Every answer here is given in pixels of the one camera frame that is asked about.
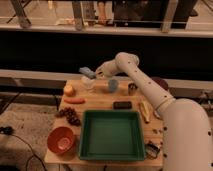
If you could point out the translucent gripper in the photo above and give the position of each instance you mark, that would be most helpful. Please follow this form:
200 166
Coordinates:
105 71

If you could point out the blue sponge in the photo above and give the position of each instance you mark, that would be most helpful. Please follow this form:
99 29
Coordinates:
87 72

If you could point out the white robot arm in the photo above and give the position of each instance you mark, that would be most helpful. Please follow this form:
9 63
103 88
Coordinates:
187 133

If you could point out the blue plastic cup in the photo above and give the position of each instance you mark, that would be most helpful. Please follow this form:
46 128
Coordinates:
112 85

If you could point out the white paper cup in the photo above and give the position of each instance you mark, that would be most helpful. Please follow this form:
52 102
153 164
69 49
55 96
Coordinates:
88 83

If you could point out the small metal cup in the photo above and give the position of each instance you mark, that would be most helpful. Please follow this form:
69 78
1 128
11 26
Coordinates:
132 88

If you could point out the wooden table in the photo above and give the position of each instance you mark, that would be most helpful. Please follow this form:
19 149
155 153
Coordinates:
101 99

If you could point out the black rectangular block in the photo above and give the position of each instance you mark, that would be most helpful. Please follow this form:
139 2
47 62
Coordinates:
122 105

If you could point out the yellow toy fruit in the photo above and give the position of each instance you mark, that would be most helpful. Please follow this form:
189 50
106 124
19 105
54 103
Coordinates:
68 90

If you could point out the purple bowl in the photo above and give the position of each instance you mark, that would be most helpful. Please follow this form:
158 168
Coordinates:
161 82

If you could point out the toy sausage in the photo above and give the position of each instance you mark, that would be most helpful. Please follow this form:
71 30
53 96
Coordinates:
74 100

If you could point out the person in background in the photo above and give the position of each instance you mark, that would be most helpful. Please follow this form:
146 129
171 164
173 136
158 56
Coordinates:
138 13

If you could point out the toy grape bunch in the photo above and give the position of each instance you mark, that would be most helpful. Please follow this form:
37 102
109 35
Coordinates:
70 114

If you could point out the green plastic tray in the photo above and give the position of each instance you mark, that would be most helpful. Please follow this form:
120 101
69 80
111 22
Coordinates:
111 135

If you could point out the metal fork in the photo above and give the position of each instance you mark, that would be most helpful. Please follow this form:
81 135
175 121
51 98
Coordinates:
157 131

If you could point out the red bowl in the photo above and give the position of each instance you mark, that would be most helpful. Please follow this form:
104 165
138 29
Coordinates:
60 140

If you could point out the black binder clip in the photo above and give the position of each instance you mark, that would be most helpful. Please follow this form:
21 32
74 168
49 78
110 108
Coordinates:
152 150

